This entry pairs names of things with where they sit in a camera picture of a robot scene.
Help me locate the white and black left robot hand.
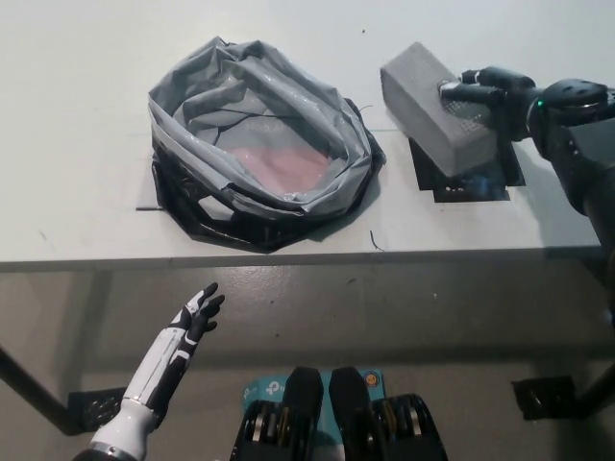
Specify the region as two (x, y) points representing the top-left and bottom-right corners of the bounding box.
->
(122, 281), (226, 419)

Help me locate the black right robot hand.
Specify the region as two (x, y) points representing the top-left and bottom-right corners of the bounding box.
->
(435, 65), (539, 144)

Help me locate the grey perforated rectangular basket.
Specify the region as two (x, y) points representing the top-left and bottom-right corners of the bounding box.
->
(379, 41), (505, 178)

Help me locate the grey and black plastic bag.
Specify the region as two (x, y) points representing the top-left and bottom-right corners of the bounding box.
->
(147, 40), (389, 255)

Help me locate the pink sheet inside bag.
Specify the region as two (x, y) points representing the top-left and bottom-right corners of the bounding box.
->
(230, 146), (332, 193)

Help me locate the black tape patch on table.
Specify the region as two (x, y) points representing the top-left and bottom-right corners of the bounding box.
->
(407, 136), (525, 204)

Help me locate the black table leg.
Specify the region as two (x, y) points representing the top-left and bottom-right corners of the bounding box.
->
(0, 335), (81, 436)
(574, 364), (615, 419)

